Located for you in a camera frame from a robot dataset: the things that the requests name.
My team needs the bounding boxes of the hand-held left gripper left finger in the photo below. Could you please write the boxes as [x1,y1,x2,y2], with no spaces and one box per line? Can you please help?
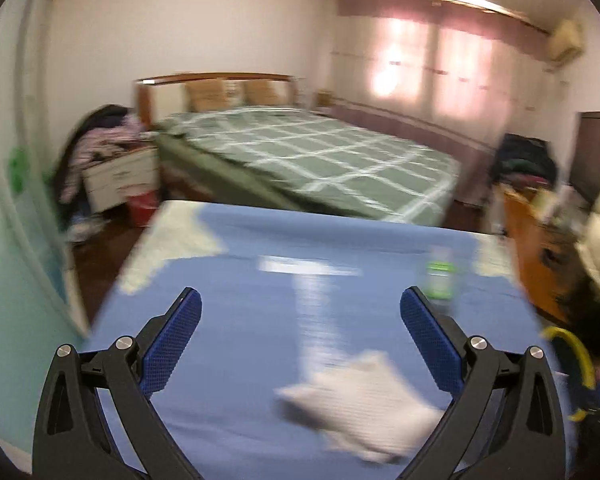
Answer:
[32,287,203,480]

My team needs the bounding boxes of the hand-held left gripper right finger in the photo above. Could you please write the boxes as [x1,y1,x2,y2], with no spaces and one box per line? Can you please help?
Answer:
[399,286,567,480]

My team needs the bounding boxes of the white tissue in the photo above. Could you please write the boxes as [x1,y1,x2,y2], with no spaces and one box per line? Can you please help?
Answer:
[277,351,446,465]

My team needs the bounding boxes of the yellow rimmed trash bin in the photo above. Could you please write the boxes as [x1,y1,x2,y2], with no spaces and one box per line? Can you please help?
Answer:
[542,326,598,423]

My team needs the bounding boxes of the green label plastic bottle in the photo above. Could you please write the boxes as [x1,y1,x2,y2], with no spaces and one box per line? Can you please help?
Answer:
[420,247,463,313]

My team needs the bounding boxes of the blue tablecloth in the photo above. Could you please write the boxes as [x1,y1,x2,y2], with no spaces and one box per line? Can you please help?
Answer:
[82,200,546,480]

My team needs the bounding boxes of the wooden desk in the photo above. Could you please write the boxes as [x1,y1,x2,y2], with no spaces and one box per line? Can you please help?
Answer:
[497,182,588,326]

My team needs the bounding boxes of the red plastic bin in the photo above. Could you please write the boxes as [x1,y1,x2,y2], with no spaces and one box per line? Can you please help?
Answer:
[126,190,158,228]

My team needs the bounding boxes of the white shoes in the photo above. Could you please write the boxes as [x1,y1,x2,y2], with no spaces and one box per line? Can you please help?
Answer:
[67,215,106,244]

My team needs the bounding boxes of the white nightstand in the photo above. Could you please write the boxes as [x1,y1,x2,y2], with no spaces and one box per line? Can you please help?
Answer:
[82,145,161,213]

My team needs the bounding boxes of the pile of dark clothes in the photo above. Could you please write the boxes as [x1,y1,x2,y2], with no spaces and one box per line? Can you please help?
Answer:
[490,132,558,191]

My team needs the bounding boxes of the bed with green checked cover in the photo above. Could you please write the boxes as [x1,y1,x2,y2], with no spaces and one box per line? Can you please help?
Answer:
[135,72,463,223]

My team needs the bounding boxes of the dark television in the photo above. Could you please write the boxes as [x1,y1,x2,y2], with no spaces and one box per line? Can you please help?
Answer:
[567,111,600,206]

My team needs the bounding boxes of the large brown pillow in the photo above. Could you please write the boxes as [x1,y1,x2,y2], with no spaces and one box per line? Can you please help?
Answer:
[186,80,228,111]

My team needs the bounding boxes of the pink window curtain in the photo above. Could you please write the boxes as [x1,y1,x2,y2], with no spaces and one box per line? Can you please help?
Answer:
[330,0,551,206]

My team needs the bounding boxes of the small brown pillow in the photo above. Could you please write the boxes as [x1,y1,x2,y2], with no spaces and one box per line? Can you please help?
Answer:
[245,80,288,107]

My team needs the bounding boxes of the wall air conditioner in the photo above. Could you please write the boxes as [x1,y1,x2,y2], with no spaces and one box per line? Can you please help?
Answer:
[547,19,585,66]

